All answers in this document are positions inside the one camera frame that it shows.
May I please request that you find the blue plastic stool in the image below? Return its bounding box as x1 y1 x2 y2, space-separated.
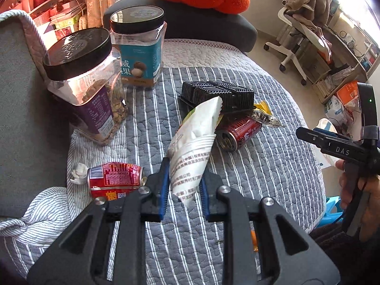
317 196 343 228

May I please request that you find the yellow snack wrapper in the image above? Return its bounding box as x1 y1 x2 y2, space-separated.
254 100 272 115

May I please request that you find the purple-label nut jar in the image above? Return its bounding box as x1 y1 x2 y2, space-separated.
43 28 128 145

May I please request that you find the teal-label nut jar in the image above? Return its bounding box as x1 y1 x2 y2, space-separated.
109 5 167 87

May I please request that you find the white office chair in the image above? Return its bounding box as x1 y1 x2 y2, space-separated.
263 0 331 86

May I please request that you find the right hand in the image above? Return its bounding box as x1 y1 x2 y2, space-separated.
335 160 380 242

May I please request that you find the white printed bag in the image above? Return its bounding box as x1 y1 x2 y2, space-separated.
325 95 352 127

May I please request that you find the white snack bag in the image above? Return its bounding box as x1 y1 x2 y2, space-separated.
167 96 222 207

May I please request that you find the pink bookshelf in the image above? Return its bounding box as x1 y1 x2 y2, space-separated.
0 0 88 50

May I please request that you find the orange cardboard box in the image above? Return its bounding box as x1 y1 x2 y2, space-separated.
336 81 359 109

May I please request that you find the dark grey sofa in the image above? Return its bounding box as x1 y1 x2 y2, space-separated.
1 0 257 218

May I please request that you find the bright red drink can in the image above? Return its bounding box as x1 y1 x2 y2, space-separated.
87 162 146 201

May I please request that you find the white trash bucket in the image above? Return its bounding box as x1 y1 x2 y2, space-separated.
313 118 339 169

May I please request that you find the black plastic tray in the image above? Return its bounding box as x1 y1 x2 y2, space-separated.
178 81 255 114

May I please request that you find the white tissue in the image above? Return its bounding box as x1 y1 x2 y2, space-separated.
70 163 88 185

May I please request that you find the orange wrapper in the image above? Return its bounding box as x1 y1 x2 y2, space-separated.
251 230 258 252

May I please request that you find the dark red drink can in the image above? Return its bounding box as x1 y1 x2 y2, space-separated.
216 116 262 152

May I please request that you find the clear candy wrapper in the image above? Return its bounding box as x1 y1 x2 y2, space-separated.
251 109 283 128

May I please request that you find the grey striped quilted cover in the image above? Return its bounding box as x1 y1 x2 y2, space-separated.
1 41 339 284

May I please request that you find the wooden desk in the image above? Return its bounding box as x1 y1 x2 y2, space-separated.
312 8 379 104

